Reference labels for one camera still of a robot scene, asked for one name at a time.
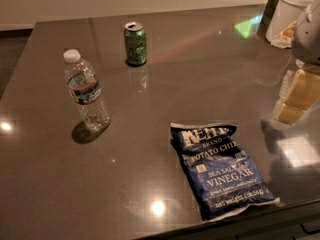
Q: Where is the clear plastic water bottle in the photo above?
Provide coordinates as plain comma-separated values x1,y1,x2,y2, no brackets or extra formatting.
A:
63,49,111,132

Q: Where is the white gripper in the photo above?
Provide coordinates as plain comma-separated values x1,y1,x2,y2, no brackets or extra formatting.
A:
273,59,320,125

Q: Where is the green soda can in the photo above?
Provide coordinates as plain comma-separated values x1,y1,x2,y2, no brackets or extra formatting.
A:
124,22,147,66

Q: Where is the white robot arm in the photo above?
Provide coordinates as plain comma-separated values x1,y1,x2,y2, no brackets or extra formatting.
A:
272,0,320,130

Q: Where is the blue potato chip bag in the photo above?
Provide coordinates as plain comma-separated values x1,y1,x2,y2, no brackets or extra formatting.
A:
170,123,280,222

